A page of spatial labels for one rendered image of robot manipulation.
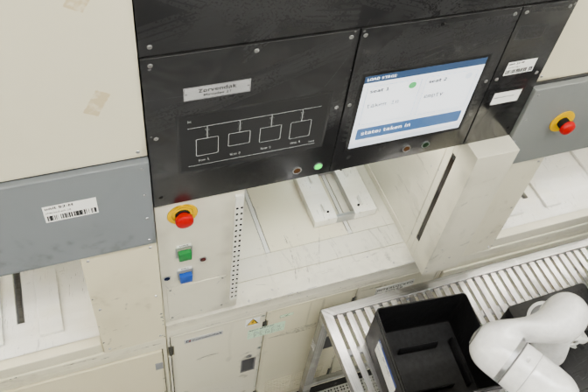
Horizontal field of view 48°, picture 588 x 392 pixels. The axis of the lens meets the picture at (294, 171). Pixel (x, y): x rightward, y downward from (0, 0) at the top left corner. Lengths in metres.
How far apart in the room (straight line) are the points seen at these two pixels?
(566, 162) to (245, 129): 1.50
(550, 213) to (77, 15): 1.72
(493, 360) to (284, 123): 0.61
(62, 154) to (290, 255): 0.93
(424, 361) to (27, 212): 1.20
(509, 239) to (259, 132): 1.16
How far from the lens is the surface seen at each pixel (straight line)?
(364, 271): 1.98
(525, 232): 2.25
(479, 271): 2.23
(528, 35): 1.46
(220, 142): 1.29
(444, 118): 1.52
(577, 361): 2.07
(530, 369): 1.37
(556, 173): 2.47
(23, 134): 1.20
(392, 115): 1.42
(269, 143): 1.34
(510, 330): 1.39
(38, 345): 1.90
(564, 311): 1.43
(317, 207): 2.05
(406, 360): 1.99
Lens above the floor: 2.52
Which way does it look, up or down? 49 degrees down
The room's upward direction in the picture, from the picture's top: 9 degrees clockwise
